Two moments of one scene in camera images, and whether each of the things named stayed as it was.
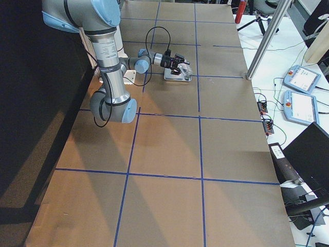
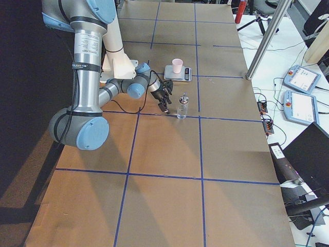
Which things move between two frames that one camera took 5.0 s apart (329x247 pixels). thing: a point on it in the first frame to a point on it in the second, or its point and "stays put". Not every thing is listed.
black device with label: x=285 y=170 stays put
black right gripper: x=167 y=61 to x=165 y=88
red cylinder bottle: x=241 y=7 stays put
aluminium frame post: x=269 y=37 stays put
